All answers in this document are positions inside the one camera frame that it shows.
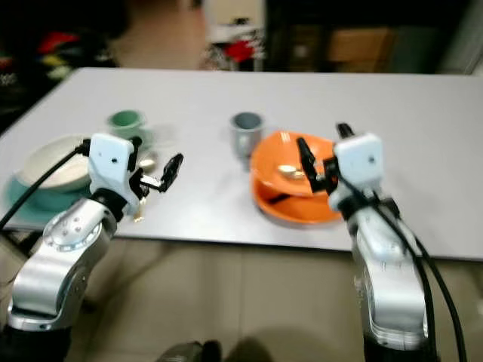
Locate green ceramic cup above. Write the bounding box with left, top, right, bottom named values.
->
left=107, top=109, right=148, bottom=141

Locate orange bowl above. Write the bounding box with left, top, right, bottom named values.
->
left=251, top=130, right=337, bottom=199

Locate orange plate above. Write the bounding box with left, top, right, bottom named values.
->
left=253, top=177, right=342, bottom=225

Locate grey ceramic cup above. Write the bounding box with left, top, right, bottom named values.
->
left=231, top=112, right=266, bottom=158

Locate white bowl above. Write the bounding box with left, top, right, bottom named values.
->
left=19, top=136, right=93, bottom=192

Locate brown cardboard box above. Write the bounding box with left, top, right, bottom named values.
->
left=327, top=27, right=398, bottom=64

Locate teal plate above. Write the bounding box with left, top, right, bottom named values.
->
left=4, top=175, right=91, bottom=225

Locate dark shelf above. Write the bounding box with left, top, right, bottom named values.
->
left=266, top=0, right=461, bottom=74

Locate red and yellow bag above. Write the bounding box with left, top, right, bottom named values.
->
left=38, top=30, right=80, bottom=80

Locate red and white cloth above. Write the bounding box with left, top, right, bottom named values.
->
left=208, top=36, right=265, bottom=70

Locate white cabinet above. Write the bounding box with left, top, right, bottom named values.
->
left=202, top=0, right=266, bottom=44

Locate grey robot foot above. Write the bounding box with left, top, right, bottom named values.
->
left=158, top=341, right=223, bottom=362

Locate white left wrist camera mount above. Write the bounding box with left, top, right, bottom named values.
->
left=88, top=133, right=139, bottom=201

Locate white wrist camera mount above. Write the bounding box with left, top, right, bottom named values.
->
left=88, top=133, right=139, bottom=201
left=328, top=133, right=384, bottom=212

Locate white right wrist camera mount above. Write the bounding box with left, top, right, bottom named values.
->
left=328, top=133, right=384, bottom=212

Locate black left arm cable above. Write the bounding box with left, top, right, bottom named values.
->
left=0, top=142, right=90, bottom=231

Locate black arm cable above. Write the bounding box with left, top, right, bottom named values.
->
left=0, top=142, right=90, bottom=231
left=370, top=192, right=438, bottom=359
left=411, top=238, right=469, bottom=362

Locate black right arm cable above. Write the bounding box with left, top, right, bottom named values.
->
left=411, top=238, right=469, bottom=362
left=370, top=192, right=438, bottom=359

